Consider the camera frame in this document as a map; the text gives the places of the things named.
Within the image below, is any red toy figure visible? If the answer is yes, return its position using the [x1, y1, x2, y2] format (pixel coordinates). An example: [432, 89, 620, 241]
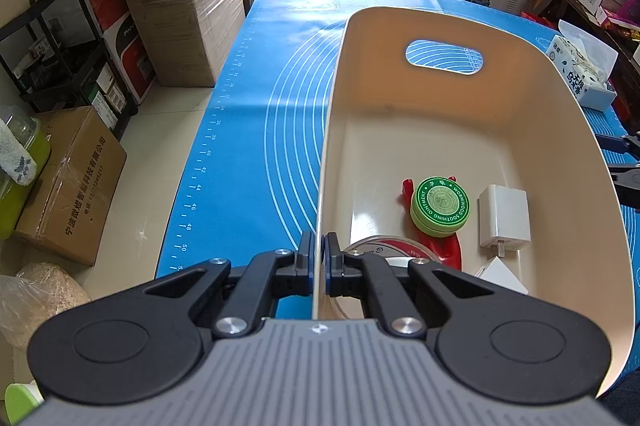
[398, 176, 463, 269]

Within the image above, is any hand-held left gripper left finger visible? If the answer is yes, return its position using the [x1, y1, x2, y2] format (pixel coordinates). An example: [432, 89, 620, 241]
[144, 231, 318, 340]

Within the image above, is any clear bag of grain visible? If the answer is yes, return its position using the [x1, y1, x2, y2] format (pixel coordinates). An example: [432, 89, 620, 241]
[0, 262, 92, 349]

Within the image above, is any green round tin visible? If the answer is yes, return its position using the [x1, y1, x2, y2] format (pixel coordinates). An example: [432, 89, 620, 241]
[410, 176, 471, 237]

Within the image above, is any blue silicone mat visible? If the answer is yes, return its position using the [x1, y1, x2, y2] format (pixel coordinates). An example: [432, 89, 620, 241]
[155, 0, 640, 387]

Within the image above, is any plastic-wrapped cardboard box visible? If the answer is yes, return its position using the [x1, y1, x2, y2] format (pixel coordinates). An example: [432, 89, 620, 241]
[131, 0, 247, 87]

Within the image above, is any tissue pack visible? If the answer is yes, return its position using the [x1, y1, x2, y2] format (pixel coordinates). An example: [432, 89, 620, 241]
[542, 34, 619, 113]

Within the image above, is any beige plastic bin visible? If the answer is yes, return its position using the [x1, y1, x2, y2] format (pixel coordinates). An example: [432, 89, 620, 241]
[311, 6, 628, 399]

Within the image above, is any taped cardboard box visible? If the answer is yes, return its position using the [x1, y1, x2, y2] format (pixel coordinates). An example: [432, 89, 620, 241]
[14, 106, 129, 267]

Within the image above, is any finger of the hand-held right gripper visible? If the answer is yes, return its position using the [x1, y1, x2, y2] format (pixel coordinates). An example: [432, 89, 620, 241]
[610, 165, 640, 207]
[595, 132, 640, 157]

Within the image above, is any white charger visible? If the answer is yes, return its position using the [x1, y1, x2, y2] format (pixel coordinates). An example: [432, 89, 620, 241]
[478, 185, 532, 261]

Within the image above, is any black metal rack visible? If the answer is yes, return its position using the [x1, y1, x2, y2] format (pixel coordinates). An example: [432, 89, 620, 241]
[0, 0, 139, 143]

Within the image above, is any white and red appliance box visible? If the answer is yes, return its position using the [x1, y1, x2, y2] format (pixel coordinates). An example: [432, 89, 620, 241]
[102, 12, 157, 107]

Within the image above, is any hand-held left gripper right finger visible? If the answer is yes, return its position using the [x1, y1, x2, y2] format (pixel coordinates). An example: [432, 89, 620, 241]
[323, 232, 497, 339]

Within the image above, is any small white box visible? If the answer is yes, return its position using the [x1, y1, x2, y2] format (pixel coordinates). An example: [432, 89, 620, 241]
[472, 256, 530, 295]

